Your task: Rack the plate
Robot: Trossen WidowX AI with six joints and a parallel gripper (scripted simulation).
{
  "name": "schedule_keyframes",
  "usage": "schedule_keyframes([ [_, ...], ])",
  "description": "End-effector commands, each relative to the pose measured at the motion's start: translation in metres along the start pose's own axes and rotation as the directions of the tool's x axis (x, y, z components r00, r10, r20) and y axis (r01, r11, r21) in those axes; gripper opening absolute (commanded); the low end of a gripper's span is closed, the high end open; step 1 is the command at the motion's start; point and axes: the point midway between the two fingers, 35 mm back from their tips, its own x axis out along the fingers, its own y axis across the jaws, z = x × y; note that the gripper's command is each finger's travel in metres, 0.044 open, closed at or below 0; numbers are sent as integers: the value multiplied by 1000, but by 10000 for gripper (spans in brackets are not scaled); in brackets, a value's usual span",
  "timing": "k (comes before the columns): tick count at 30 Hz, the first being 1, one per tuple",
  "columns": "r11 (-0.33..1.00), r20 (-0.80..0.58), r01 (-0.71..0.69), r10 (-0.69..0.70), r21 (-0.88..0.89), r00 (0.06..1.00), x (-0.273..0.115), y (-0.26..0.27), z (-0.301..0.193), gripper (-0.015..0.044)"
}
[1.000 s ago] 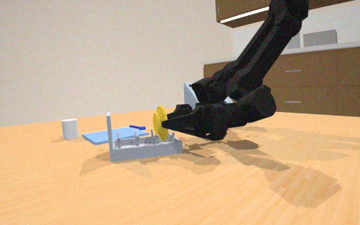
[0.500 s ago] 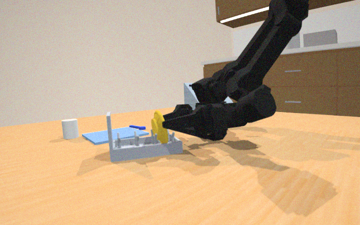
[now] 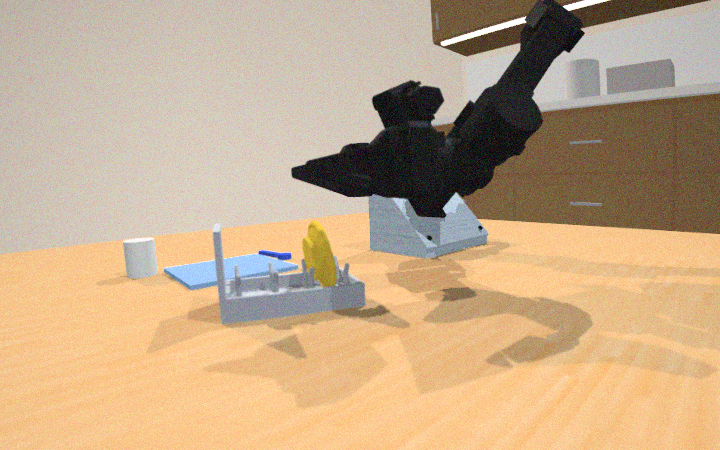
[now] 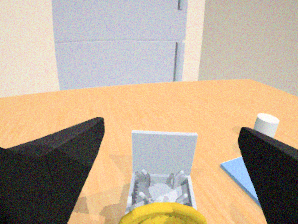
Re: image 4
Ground yellow plate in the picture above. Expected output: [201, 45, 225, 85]
[118, 202, 208, 224]

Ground light blue flat mat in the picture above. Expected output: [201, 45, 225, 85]
[220, 157, 261, 206]

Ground grey dish rack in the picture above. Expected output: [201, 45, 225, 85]
[125, 131, 198, 216]

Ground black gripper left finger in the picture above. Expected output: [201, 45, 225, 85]
[0, 117, 105, 224]

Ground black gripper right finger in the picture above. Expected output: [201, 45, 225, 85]
[237, 127, 298, 224]

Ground grey cylinder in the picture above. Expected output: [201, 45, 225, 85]
[253, 113, 279, 137]

